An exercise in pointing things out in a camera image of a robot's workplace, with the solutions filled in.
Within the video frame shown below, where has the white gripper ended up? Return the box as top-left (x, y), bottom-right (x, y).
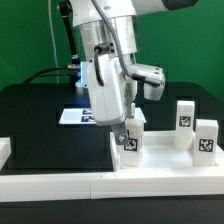
top-left (87, 54), bottom-right (137, 145)

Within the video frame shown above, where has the white square tabletop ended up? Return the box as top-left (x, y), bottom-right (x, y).
top-left (109, 129), bottom-right (224, 173)

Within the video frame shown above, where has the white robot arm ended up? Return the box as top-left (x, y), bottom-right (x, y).
top-left (69, 0), bottom-right (199, 145)

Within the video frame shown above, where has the white sheet with fiducial markers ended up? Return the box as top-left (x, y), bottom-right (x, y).
top-left (59, 107), bottom-right (146, 125)

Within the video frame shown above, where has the white front fence bar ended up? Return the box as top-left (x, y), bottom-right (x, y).
top-left (0, 167), bottom-right (224, 202)

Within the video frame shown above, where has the white fence bar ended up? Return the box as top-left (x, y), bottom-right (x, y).
top-left (0, 167), bottom-right (224, 202)
top-left (0, 138), bottom-right (11, 170)

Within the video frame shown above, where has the white left fence bar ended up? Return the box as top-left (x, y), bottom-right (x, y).
top-left (0, 138), bottom-right (11, 170)

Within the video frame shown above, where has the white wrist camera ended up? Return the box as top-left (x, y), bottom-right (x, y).
top-left (129, 64), bottom-right (165, 101)

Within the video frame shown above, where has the black cable on table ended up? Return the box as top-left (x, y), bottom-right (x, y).
top-left (22, 66), bottom-right (80, 84)

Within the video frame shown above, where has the white hanging cable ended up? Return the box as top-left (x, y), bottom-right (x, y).
top-left (47, 0), bottom-right (60, 84)

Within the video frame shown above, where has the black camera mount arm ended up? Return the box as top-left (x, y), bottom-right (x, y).
top-left (57, 0), bottom-right (80, 64)

